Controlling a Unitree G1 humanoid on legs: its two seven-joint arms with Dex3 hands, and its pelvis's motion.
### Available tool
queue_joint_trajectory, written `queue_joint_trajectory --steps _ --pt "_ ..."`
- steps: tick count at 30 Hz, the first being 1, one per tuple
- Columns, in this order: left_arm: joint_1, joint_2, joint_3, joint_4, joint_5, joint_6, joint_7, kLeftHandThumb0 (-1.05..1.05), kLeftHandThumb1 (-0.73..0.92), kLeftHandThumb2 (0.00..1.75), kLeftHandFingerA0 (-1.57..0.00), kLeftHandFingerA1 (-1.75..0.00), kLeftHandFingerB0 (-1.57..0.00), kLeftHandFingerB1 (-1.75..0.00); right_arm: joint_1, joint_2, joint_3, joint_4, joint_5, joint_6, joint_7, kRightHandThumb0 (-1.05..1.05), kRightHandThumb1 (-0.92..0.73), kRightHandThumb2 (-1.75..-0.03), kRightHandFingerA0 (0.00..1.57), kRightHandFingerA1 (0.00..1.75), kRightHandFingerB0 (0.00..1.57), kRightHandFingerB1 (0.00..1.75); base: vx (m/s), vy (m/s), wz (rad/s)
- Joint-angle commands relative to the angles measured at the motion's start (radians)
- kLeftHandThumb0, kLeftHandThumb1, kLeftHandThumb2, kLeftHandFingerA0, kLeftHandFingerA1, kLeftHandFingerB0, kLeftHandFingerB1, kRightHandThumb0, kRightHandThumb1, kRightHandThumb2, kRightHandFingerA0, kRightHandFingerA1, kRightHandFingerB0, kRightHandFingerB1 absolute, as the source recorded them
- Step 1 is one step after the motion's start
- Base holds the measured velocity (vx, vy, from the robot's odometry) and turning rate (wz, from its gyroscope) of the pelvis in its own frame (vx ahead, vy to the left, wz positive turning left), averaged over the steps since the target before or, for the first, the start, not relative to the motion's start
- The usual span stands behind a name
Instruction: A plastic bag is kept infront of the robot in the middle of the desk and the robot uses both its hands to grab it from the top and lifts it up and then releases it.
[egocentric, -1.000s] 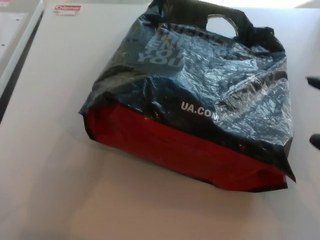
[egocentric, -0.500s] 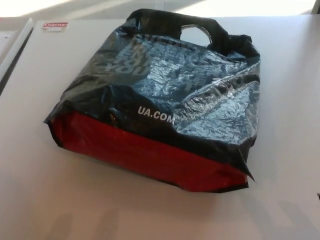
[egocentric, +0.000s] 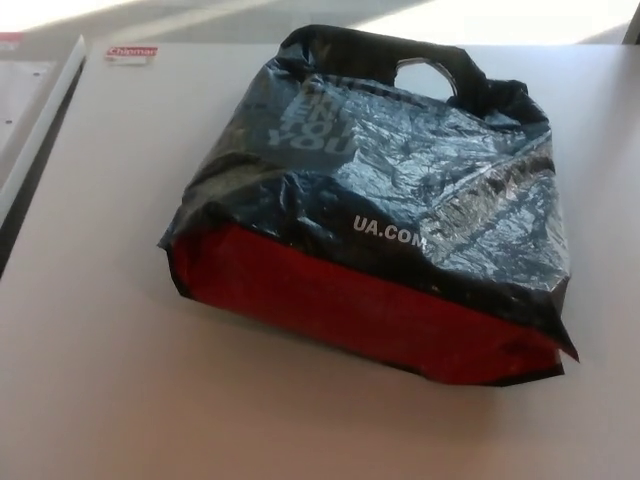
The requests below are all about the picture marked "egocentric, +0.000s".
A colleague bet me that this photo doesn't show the red white Chipman sticker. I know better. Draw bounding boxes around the red white Chipman sticker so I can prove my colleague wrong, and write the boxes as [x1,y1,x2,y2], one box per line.
[105,45,161,67]

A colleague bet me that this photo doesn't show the white perforated panel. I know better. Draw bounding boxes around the white perforated panel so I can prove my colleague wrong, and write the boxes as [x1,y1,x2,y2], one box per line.
[0,59,59,147]

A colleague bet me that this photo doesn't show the white adjacent desk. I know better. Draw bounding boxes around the white adjacent desk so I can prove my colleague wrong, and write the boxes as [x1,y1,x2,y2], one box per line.
[0,32,94,202]

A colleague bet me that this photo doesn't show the black Under Armour plastic bag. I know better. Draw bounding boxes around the black Under Armour plastic bag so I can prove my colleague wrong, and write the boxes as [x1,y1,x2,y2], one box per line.
[154,23,582,390]

